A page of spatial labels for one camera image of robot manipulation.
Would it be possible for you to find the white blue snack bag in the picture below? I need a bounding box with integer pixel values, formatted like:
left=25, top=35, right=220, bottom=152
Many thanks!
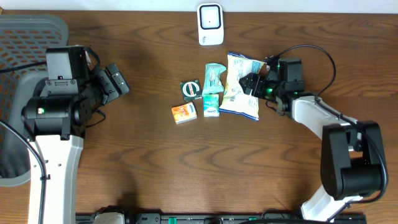
left=219, top=52, right=265, bottom=121

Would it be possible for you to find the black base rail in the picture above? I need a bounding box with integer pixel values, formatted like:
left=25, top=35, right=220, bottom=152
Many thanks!
left=76, top=207, right=368, bottom=224

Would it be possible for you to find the green white small box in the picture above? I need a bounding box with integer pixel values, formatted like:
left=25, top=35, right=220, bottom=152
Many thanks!
left=203, top=94, right=220, bottom=118

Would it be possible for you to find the round green label package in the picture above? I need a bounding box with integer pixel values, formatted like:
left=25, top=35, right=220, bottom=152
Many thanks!
left=180, top=80, right=202, bottom=102

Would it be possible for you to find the white barcode scanner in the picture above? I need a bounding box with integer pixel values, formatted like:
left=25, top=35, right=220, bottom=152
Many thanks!
left=197, top=3, right=224, bottom=46

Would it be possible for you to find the orange small snack box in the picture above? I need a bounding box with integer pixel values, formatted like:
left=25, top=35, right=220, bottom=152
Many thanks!
left=172, top=102, right=197, bottom=124

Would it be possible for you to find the grey plastic mesh basket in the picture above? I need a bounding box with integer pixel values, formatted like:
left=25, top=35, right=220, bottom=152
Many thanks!
left=1, top=15, right=69, bottom=187

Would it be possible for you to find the teal snack packet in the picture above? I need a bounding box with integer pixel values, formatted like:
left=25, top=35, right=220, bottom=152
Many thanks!
left=202, top=63, right=226, bottom=95

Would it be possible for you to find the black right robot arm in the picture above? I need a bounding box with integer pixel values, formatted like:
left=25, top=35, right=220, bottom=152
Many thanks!
left=239, top=73, right=388, bottom=222

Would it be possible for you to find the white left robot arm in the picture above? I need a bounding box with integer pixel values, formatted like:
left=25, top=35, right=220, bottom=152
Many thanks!
left=22, top=63, right=130, bottom=223

